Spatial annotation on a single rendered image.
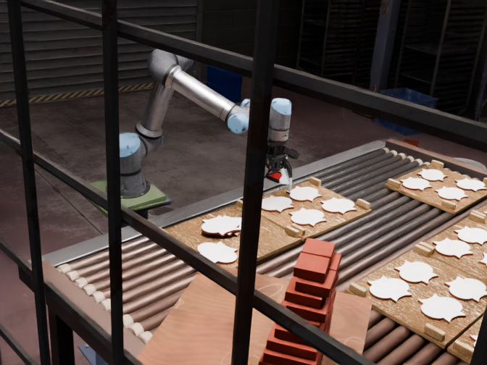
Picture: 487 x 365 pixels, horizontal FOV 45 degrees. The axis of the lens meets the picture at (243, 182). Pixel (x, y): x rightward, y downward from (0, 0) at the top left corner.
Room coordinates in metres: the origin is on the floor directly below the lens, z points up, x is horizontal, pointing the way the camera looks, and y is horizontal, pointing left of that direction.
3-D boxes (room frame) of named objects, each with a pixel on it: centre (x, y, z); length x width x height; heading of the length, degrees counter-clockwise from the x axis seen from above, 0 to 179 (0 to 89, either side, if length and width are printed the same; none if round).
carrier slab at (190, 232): (1.88, 0.04, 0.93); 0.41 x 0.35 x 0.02; 135
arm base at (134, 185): (2.29, 0.49, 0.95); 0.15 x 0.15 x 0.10
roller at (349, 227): (2.03, -0.38, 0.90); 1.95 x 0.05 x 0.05; 136
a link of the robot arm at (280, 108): (2.15, -0.12, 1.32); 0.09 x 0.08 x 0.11; 67
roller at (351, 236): (1.99, -0.41, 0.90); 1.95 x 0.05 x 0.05; 136
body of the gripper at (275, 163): (2.14, -0.12, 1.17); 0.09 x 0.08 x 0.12; 133
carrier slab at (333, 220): (2.17, -0.27, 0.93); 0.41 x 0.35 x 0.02; 133
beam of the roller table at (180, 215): (2.35, -0.04, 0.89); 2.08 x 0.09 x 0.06; 136
